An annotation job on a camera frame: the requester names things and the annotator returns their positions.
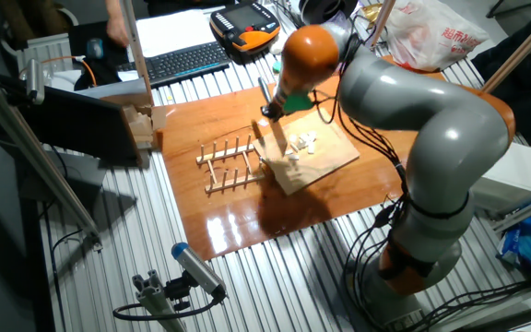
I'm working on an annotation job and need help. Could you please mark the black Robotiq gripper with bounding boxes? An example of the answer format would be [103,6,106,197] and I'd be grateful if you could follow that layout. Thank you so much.
[260,101,287,125]

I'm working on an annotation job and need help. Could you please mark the steel cleaver knife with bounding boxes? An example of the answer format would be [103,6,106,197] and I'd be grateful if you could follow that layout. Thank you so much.
[257,77,290,159]

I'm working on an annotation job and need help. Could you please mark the person's forearm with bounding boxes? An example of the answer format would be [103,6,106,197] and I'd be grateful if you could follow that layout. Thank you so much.
[104,0,124,22]

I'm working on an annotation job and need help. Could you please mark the person's hand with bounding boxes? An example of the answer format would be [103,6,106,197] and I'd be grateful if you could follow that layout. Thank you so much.
[105,17,131,49]

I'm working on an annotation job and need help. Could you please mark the wooden peg dish rack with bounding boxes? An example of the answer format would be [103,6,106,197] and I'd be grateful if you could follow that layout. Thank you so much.
[195,133,267,195]

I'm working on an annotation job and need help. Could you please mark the wooden cutting board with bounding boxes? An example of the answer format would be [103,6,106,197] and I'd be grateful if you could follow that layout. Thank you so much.
[252,108,361,197]

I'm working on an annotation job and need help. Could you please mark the orange black teach pendant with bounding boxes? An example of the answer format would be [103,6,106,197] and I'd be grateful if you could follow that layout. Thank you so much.
[208,0,282,60]

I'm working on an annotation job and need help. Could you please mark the black computer keyboard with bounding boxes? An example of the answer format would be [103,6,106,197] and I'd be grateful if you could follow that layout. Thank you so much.
[116,41,232,89]

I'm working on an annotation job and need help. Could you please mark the black round device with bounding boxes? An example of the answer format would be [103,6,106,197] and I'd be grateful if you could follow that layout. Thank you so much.
[298,0,360,27]

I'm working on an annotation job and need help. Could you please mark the white paper sheet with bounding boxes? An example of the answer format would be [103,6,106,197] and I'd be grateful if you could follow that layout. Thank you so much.
[134,8,216,59]

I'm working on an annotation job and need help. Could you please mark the white red-printed plastic bag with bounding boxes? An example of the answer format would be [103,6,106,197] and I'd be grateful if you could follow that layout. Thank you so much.
[384,0,490,74]

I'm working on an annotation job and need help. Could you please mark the black monitor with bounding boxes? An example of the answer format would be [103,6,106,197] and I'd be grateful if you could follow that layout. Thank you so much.
[16,85,143,166]

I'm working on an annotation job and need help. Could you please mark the white ribbed panel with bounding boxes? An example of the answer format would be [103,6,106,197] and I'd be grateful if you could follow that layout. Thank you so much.
[2,34,73,75]

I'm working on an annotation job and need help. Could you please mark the white drawer box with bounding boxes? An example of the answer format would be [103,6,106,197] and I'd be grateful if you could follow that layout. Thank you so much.
[470,142,531,214]

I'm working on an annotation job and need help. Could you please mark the aluminium frame post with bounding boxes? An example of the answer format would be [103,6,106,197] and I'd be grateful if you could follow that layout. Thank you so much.
[481,2,531,94]
[117,0,155,94]
[370,0,396,47]

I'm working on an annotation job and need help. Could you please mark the grey camera with blue end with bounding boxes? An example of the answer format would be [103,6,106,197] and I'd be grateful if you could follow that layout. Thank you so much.
[171,242,228,302]

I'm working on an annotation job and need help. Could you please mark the aluminium camera stand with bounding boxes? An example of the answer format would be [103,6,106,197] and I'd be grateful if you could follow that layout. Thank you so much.
[131,269,188,332]

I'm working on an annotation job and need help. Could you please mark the aluminium frame beam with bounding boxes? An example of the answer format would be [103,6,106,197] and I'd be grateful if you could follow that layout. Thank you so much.
[0,64,103,250]
[493,187,531,233]

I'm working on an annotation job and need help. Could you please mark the silver camera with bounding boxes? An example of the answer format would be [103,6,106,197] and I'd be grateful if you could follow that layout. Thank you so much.
[24,58,46,105]

